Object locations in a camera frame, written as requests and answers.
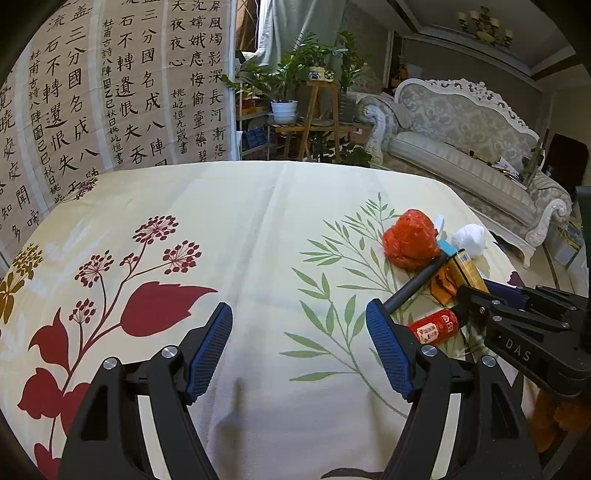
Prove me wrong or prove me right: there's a brown wooden prop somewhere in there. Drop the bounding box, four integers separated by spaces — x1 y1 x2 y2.
522 129 550 185

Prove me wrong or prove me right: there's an ornate white armchair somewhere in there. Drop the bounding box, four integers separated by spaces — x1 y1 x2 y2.
346 69 393 95

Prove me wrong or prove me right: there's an ornate white grey sofa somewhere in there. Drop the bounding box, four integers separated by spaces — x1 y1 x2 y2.
358 78 573 268

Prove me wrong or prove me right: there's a white metal rack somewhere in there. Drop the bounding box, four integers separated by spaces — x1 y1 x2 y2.
235 55 273 160

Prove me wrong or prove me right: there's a brass chandelier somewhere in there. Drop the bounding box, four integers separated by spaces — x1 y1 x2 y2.
457 7 514 47

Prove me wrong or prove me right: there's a dark panel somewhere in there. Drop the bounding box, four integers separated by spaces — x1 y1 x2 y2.
549 133 589 185

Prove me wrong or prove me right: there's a blue white tube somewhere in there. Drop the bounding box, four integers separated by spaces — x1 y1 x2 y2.
434 215 462 257

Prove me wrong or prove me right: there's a yellow snack box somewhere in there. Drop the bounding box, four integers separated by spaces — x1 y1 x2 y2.
451 249 491 294

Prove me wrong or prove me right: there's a white tissue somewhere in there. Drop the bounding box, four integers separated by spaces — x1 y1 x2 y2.
451 224 489 258

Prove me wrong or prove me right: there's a tall plant grey pot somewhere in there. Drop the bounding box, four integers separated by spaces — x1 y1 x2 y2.
318 30 370 123

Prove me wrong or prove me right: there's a pale storage box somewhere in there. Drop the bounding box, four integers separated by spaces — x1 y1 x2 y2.
551 222 585 266

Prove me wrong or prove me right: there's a black rod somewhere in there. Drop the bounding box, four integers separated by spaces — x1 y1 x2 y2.
382 253 452 315

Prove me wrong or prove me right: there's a wooden plant stand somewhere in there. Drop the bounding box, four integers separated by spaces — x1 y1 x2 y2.
274 80 370 162

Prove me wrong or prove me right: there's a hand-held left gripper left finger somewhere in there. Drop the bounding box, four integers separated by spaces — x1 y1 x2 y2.
58 302 234 480

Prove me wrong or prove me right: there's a stack of papers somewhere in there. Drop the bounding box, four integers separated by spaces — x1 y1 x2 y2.
489 157 525 181

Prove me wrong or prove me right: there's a brown curtain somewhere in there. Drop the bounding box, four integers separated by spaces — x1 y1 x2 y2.
235 0 262 51

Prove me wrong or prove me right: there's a small red bottle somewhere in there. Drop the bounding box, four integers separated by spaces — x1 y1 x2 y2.
407 309 462 346

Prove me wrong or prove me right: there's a small green floor plant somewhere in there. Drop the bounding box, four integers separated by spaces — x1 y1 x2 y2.
314 134 372 167

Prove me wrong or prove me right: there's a grey green curtain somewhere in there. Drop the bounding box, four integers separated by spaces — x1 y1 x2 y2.
256 0 349 70

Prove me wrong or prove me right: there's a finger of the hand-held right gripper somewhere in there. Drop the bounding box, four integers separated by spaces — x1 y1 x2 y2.
482 279 591 320
455 285 509 333

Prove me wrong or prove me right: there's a leafy plant white pot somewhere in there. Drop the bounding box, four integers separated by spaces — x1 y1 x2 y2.
222 41 324 124

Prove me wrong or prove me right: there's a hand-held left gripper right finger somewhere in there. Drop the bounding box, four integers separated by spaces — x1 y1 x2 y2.
365 298 541 480

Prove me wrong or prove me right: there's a red plastic bag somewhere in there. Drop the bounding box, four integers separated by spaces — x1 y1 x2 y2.
382 209 441 272

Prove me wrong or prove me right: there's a floral cream bedsheet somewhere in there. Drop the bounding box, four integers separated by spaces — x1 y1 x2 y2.
0 159 546 480

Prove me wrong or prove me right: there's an orange foil packet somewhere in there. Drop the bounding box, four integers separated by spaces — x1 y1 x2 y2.
429 267 462 306

